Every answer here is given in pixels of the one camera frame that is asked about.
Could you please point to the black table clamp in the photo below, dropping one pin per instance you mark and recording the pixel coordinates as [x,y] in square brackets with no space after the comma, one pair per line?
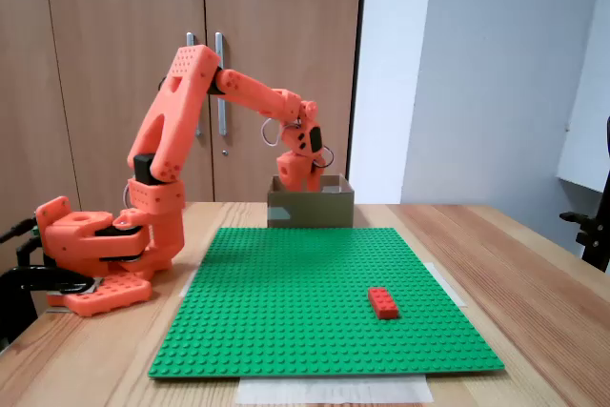
[19,292]

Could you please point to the green lego baseplate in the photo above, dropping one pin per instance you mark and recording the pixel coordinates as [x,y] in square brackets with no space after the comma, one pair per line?
[310,321]

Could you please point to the narrow translucent tape strip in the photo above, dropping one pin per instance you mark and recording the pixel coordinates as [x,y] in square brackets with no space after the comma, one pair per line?
[197,270]
[448,283]

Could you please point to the wooden cabinet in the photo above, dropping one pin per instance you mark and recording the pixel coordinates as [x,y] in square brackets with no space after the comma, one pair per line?
[95,21]

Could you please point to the open cardboard box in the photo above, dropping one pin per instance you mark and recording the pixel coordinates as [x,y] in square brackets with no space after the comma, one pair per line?
[314,211]

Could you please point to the wide translucent tape strip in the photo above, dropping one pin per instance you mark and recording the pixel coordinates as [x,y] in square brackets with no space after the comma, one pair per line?
[333,390]

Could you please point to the white panel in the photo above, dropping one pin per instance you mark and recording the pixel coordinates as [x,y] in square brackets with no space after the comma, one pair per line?
[588,140]

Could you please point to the red lego block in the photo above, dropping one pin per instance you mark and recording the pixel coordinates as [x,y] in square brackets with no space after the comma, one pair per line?
[382,303]

